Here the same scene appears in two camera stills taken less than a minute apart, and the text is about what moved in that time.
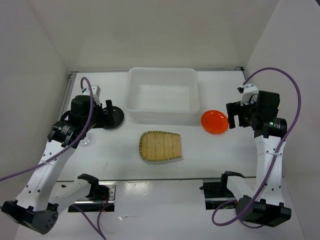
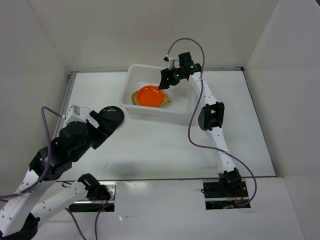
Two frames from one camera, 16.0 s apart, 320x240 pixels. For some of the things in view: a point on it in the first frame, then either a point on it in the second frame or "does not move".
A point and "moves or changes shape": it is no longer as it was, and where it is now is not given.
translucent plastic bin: x=162 y=95 does not move
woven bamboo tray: x=156 y=145 -> x=135 y=100
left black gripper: x=99 y=108 -> x=103 y=131
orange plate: x=214 y=122 moves or changes shape
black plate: x=114 y=121 does not move
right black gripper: x=235 y=108 -> x=166 y=73
